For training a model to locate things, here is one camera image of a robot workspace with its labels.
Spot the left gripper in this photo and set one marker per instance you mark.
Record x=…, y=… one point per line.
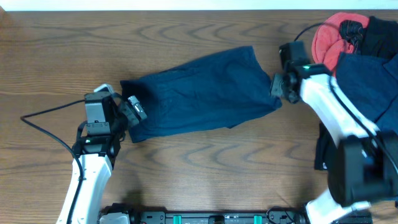
x=126, y=108

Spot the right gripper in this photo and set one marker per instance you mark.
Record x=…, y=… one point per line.
x=276, y=87

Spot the navy blue shorts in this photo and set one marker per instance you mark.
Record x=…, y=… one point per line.
x=221, y=90

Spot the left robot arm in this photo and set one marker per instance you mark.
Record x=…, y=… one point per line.
x=98, y=142

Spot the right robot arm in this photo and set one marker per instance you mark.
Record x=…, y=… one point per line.
x=363, y=167

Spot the red cloth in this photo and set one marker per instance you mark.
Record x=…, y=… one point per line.
x=327, y=43

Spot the black garment with logo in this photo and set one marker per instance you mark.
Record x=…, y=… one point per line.
x=325, y=149

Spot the navy blue shirt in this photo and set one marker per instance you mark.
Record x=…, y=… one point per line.
x=370, y=83

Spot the dark striped garment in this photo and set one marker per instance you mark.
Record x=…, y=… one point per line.
x=354, y=33

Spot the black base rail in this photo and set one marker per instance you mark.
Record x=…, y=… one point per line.
x=119, y=213

